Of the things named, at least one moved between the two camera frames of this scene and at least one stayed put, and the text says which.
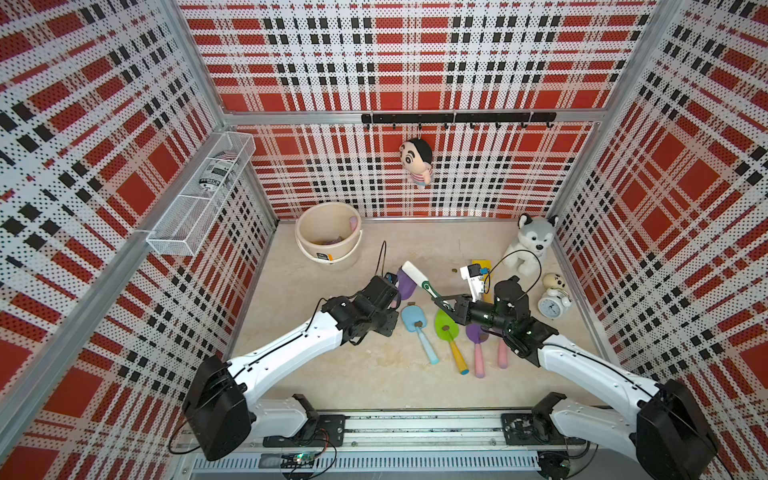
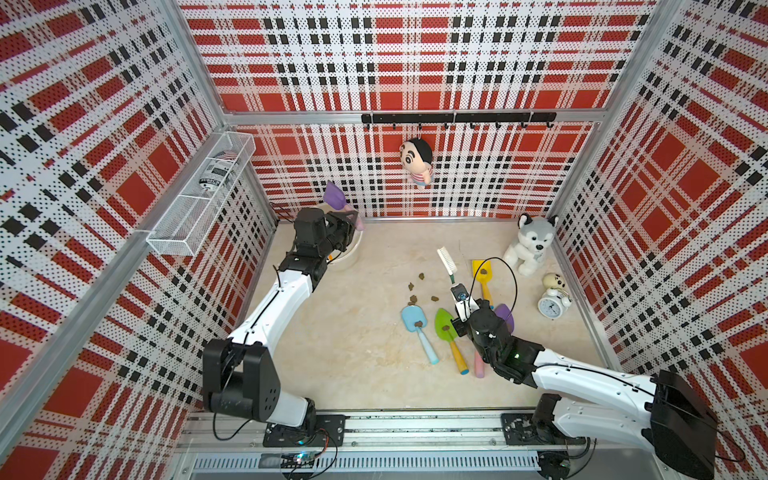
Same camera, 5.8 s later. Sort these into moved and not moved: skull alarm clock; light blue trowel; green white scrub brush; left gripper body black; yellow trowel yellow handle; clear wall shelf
Moved: left gripper body black; green white scrub brush
Not moved: clear wall shelf; light blue trowel; skull alarm clock; yellow trowel yellow handle
